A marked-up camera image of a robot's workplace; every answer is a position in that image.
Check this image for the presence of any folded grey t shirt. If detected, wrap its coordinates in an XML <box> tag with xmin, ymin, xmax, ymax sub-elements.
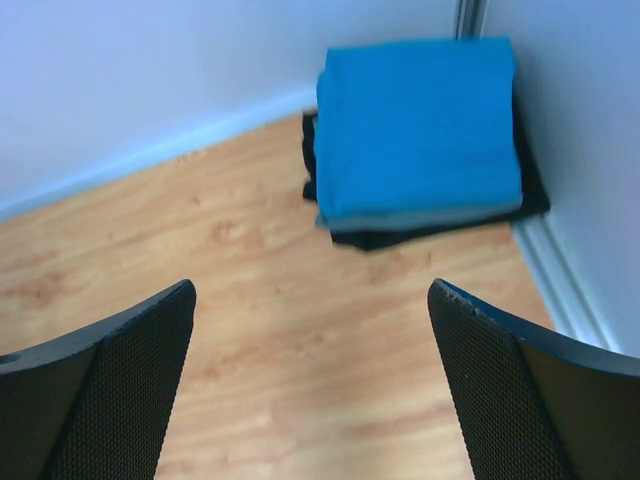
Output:
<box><xmin>315</xmin><ymin>195</ymin><xmax>523</xmax><ymax>232</ymax></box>

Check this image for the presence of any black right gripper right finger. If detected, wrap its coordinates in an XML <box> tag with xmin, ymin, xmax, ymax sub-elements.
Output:
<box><xmin>427</xmin><ymin>279</ymin><xmax>639</xmax><ymax>479</ymax></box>

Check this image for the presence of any blue t shirt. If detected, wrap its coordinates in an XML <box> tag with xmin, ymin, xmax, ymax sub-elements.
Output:
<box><xmin>314</xmin><ymin>38</ymin><xmax>523</xmax><ymax>229</ymax></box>

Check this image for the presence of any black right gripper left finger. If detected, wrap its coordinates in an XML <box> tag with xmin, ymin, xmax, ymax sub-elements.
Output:
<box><xmin>1</xmin><ymin>280</ymin><xmax>196</xmax><ymax>479</ymax></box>

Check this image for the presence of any right aluminium corner post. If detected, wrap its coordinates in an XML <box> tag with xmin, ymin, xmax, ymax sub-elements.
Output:
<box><xmin>454</xmin><ymin>0</ymin><xmax>487</xmax><ymax>39</ymax></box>

